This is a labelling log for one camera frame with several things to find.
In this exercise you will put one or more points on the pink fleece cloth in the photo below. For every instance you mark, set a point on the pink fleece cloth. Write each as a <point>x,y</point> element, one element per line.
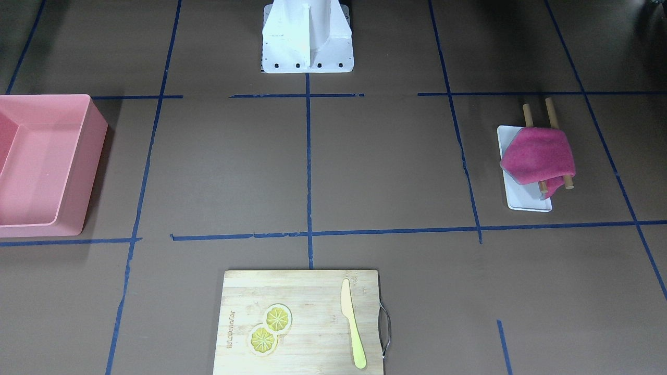
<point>539,154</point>

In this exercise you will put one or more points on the lemon slice upper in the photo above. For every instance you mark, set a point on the lemon slice upper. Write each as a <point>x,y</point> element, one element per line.
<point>278,319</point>

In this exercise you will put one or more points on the lemon slice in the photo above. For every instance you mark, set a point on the lemon slice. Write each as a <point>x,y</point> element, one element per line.
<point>278,319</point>
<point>261,341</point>

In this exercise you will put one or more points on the bamboo cutting board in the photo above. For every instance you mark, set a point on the bamboo cutting board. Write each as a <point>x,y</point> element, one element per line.
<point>318,341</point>

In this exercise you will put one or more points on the lemon slice lower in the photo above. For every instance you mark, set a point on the lemon slice lower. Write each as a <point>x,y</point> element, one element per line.
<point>261,341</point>

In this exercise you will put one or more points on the yellow plastic knife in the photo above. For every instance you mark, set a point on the yellow plastic knife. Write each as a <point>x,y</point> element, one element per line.
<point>358,352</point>

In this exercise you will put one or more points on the white rack tray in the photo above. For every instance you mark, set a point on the white rack tray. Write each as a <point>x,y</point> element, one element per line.
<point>519,197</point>

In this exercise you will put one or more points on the wooden rack rod outer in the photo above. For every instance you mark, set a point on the wooden rack rod outer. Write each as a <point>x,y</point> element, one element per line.
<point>554,123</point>

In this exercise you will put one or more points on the pink plastic bin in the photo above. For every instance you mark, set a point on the pink plastic bin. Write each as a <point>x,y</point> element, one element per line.
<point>51,146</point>

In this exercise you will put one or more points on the metal cutting board handle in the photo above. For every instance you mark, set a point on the metal cutting board handle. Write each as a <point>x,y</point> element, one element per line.
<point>385,334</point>

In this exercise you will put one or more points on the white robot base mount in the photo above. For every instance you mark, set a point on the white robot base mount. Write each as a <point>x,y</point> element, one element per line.
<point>307,37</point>

